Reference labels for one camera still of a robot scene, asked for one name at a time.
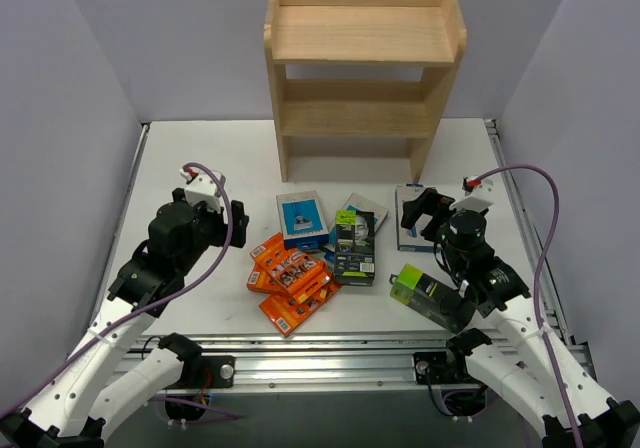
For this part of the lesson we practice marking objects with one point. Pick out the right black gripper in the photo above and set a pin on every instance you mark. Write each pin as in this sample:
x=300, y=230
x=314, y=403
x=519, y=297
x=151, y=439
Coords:
x=432, y=207

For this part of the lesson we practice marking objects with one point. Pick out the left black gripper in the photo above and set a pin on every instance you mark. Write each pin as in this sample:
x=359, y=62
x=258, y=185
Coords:
x=235, y=216

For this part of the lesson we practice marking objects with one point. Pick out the blue Harry's razor box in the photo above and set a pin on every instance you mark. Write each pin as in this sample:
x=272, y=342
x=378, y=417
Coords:
x=302, y=222
x=355, y=202

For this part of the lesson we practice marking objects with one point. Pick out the black green gillette box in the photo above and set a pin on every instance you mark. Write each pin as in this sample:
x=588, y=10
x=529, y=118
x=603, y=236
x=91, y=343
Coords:
x=354, y=248
x=431, y=298

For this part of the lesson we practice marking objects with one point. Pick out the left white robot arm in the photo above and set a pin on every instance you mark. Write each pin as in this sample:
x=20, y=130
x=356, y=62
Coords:
x=82, y=405

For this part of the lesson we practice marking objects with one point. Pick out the wooden three-tier shelf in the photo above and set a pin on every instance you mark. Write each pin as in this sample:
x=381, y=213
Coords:
x=429, y=34

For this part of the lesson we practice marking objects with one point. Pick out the orange razor pack left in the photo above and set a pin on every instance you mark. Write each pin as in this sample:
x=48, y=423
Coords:
x=260, y=281

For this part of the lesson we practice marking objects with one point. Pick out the orange razor pack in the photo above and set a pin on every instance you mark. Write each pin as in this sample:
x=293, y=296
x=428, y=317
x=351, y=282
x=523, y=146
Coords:
x=293, y=270
x=286, y=315
x=260, y=281

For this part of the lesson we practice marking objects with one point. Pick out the orange razor pack top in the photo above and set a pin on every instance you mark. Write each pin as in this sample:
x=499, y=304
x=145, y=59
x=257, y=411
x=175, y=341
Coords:
x=293, y=270

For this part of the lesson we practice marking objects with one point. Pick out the orange razor pack front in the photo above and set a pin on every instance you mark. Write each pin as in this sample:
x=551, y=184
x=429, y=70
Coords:
x=286, y=315

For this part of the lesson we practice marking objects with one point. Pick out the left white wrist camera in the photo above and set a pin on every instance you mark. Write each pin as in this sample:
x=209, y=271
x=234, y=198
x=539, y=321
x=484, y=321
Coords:
x=200, y=187

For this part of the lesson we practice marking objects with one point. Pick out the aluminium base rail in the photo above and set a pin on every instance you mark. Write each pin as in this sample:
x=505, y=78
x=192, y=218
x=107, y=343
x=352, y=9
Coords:
x=323, y=363

